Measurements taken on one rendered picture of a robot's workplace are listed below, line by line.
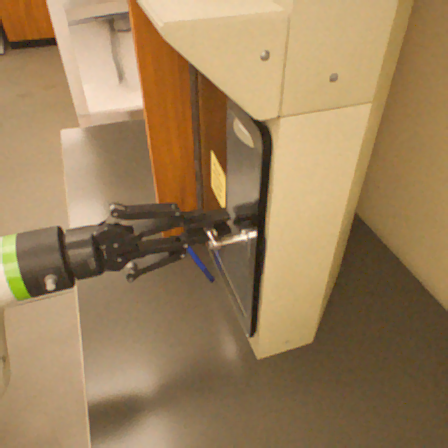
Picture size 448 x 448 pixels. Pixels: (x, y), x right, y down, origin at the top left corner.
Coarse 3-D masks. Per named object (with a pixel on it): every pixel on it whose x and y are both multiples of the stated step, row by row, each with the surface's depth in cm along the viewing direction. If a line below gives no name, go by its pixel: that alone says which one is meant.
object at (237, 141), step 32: (224, 96) 54; (224, 128) 57; (256, 128) 45; (224, 160) 61; (256, 160) 48; (256, 192) 50; (256, 224) 53; (224, 256) 75; (256, 256) 56; (256, 288) 61
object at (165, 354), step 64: (128, 128) 138; (128, 192) 112; (384, 256) 93; (128, 320) 80; (192, 320) 80; (384, 320) 80; (128, 384) 70; (192, 384) 70; (256, 384) 70; (320, 384) 71; (384, 384) 71
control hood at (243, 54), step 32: (160, 0) 38; (192, 0) 38; (224, 0) 38; (256, 0) 38; (160, 32) 35; (192, 32) 34; (224, 32) 35; (256, 32) 36; (224, 64) 37; (256, 64) 38; (256, 96) 40
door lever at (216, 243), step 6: (204, 228) 61; (210, 228) 61; (210, 234) 60; (216, 234) 59; (240, 234) 60; (210, 240) 59; (216, 240) 58; (222, 240) 58; (228, 240) 59; (234, 240) 59; (240, 240) 59; (246, 240) 59; (210, 246) 58; (216, 246) 58; (222, 246) 58
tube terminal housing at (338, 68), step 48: (288, 0) 36; (336, 0) 36; (384, 0) 38; (288, 48) 38; (336, 48) 39; (384, 48) 41; (288, 96) 41; (336, 96) 43; (384, 96) 58; (288, 144) 45; (336, 144) 47; (288, 192) 50; (336, 192) 52; (288, 240) 55; (336, 240) 59; (288, 288) 63; (288, 336) 72
